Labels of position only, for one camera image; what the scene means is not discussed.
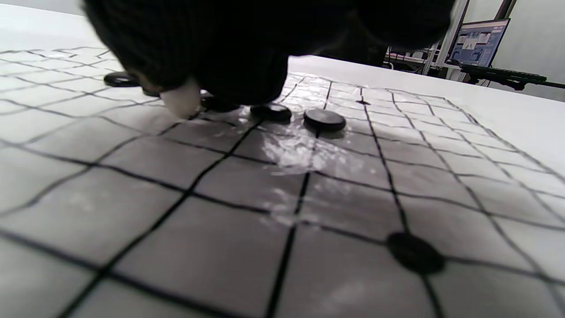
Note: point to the person's right hand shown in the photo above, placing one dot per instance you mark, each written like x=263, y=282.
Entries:
x=247, y=31

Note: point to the white go stone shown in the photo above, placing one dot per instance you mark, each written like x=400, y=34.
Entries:
x=181, y=102

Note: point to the black go stone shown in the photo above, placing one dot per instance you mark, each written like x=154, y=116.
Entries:
x=218, y=105
x=120, y=79
x=270, y=112
x=324, y=119

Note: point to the white grid go board mat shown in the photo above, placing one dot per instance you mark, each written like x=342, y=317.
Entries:
x=185, y=212

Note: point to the computer monitor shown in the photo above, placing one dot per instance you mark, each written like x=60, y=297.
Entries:
x=479, y=43

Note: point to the black keyboard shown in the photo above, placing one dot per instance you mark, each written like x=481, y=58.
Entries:
x=503, y=76

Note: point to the metal frame post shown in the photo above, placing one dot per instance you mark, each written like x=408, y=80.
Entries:
x=450, y=35

